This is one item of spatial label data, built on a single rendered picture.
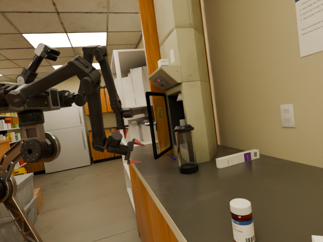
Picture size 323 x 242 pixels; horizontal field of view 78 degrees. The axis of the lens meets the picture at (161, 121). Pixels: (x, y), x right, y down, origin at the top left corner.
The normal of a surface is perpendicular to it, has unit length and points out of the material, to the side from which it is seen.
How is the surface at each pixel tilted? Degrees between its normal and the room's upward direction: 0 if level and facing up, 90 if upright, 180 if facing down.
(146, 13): 90
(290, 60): 90
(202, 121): 90
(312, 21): 90
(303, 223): 0
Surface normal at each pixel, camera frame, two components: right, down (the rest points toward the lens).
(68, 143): 0.29, 0.01
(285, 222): -0.14, -0.99
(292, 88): -0.95, 0.14
